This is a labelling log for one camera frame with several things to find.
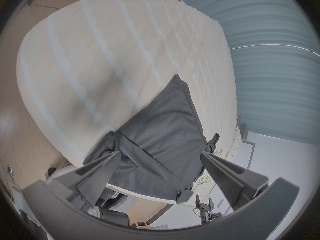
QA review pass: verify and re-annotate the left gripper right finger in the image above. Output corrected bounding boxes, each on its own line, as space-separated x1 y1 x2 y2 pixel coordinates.
200 151 269 208

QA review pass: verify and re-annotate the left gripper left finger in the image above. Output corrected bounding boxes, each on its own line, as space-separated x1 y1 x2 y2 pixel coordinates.
51 150 122 208

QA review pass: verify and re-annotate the black T-shirt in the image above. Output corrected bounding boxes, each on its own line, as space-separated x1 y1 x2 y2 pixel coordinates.
82 74 220 205

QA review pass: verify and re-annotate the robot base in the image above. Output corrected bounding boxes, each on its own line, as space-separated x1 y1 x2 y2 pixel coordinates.
45 165 137 228

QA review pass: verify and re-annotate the bed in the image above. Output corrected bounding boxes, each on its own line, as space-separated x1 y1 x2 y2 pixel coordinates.
16 0 256 206

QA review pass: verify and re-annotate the white printed pillow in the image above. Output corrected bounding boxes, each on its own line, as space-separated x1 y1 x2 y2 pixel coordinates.
226 124 244 164

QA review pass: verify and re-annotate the grey bedside table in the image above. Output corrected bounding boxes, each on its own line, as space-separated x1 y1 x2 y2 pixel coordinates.
236 115 249 139

